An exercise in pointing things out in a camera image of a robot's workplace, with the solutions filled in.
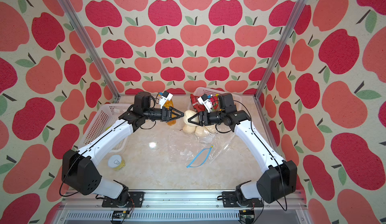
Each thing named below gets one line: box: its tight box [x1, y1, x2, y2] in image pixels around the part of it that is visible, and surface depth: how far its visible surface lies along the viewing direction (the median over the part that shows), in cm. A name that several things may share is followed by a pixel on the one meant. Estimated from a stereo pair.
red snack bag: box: [189, 93, 206, 113], surface depth 101 cm
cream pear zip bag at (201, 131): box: [194, 125, 210, 138], surface depth 95 cm
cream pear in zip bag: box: [182, 123, 197, 134], surface depth 98 cm
